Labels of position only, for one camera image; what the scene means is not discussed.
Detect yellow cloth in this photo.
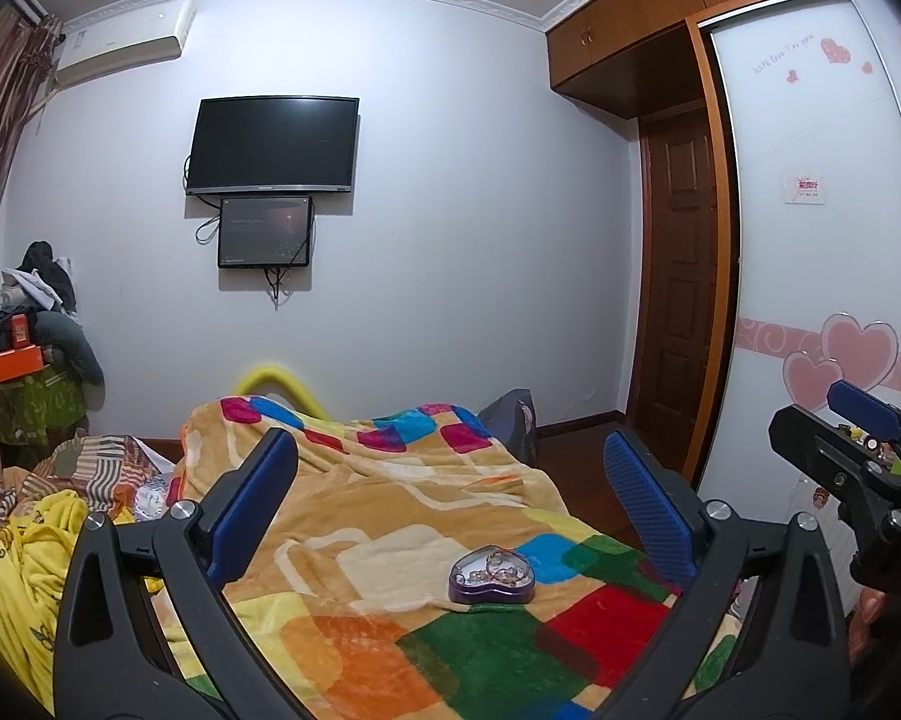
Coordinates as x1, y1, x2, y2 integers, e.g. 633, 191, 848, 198
0, 489, 91, 713

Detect striped cloth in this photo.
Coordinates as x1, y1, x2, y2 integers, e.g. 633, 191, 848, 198
0, 434, 175, 528

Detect brown wooden door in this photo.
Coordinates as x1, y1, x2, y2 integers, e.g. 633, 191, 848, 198
628, 101, 717, 476

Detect purple heart-shaped tin box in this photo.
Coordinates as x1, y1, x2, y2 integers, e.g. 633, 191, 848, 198
448, 544, 537, 605

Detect pile of clothes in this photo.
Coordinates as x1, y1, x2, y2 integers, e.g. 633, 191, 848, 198
0, 241, 105, 465

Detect colourful patchwork fleece blanket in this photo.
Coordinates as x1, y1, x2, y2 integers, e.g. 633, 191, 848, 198
149, 395, 745, 720

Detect orange box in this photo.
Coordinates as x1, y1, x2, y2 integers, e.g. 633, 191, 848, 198
0, 344, 45, 383

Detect white wardrobe sliding door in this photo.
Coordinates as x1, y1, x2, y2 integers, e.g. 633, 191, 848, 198
701, 0, 901, 520

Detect yellow foam tube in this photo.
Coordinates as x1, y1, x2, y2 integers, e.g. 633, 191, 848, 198
234, 364, 331, 421

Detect grey backpack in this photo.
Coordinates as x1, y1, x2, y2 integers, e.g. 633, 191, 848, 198
478, 388, 537, 468

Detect white air conditioner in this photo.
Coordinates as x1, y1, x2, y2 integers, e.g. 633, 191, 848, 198
55, 0, 196, 88

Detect small black wall monitor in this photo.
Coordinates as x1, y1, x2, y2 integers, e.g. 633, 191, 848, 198
217, 197, 313, 268

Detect black wall television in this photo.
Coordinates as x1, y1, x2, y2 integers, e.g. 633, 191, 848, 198
187, 96, 359, 195

